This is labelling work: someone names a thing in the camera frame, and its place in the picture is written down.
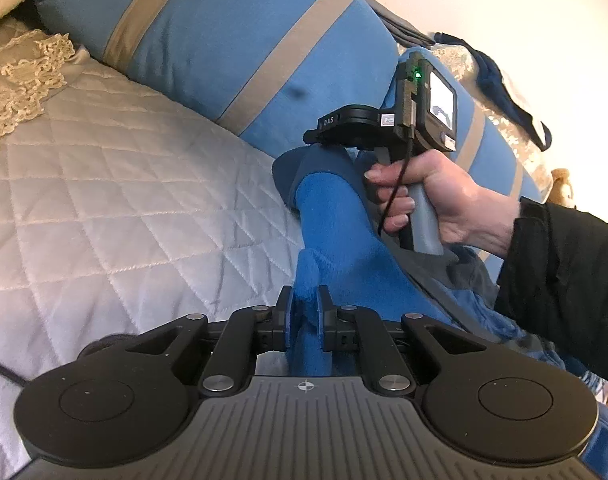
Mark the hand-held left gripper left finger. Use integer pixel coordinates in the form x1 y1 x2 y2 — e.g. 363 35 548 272
79 286 292 396

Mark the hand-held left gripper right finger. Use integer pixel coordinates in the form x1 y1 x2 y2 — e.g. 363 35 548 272
318 286 532 396

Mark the blue fleece jacket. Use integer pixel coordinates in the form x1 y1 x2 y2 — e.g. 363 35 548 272
273 145 585 386

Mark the person's right hand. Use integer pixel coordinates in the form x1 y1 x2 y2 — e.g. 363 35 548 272
365 150 521 261

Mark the blue grey-striped cushion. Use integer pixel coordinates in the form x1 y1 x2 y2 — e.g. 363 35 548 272
34 0 400 161
399 47 542 266

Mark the navy cloth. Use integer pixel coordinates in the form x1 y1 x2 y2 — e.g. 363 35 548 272
434 32 552 151

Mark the beige lace cover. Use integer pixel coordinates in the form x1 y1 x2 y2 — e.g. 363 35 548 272
429 42 555 196

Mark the grey folded cloth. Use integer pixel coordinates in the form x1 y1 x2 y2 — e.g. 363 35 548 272
369 2 435 48

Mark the brown teddy bear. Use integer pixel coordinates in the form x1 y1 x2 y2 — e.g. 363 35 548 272
549 167 575 206

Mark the white quilted bedspread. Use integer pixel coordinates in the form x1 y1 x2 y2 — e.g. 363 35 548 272
0 17 305 466

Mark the cream crochet lace cloth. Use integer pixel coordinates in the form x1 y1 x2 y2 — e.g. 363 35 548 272
0 30 77 158

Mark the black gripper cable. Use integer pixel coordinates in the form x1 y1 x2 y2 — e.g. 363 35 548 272
376 120 415 236
0 355 30 387

